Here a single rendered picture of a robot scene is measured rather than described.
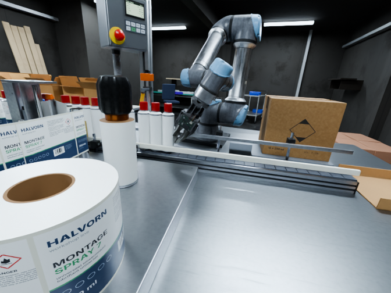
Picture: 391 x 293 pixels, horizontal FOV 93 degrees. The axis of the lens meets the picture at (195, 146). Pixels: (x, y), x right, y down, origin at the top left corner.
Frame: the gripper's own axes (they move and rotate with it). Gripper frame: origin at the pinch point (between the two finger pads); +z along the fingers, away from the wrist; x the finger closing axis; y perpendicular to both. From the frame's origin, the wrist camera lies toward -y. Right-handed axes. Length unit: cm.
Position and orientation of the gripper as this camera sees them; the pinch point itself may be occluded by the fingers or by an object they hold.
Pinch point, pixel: (176, 139)
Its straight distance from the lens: 80.2
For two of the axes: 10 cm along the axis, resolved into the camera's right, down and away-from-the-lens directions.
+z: -5.3, 7.6, 3.8
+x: 8.2, 5.7, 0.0
